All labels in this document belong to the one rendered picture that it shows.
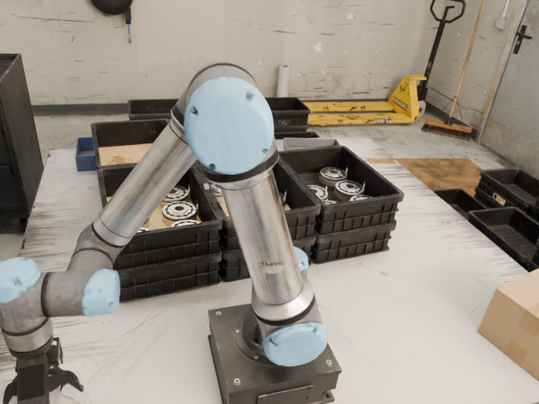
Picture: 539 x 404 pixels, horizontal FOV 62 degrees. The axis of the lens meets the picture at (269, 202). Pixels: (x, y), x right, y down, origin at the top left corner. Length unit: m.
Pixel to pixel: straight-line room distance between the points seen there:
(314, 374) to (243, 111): 0.62
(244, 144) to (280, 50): 4.21
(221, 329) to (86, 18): 3.74
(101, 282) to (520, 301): 0.99
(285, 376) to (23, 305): 0.52
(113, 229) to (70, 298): 0.14
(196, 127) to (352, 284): 0.94
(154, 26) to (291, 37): 1.34
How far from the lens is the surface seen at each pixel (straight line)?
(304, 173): 1.72
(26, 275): 0.80
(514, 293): 1.33
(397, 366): 1.24
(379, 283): 1.46
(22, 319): 0.84
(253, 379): 1.00
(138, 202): 0.82
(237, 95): 0.58
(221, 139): 0.59
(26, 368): 0.92
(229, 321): 1.12
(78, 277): 0.80
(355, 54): 5.12
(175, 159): 0.78
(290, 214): 1.28
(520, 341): 1.35
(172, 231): 1.19
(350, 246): 1.48
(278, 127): 3.12
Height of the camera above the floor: 1.60
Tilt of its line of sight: 31 degrees down
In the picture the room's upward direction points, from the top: 5 degrees clockwise
